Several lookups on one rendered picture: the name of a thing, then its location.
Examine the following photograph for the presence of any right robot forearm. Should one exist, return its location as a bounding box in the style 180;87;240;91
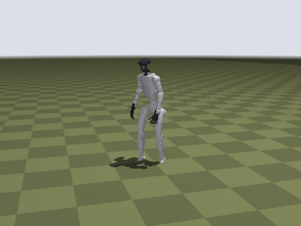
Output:
132;93;140;108

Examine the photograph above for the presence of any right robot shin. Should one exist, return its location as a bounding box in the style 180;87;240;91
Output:
137;135;145;158

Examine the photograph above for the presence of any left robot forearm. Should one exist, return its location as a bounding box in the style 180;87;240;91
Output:
156;93;163;114

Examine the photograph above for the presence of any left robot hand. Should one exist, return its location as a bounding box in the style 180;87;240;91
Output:
149;110;159;124

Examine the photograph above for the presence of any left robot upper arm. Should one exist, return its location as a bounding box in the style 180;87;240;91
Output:
151;75;163;97

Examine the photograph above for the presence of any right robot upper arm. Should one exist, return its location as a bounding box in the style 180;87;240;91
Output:
136;74;143;94

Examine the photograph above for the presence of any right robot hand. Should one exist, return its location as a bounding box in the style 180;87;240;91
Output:
130;103;135;119

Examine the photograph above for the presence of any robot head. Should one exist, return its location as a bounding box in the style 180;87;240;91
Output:
138;58;151;76

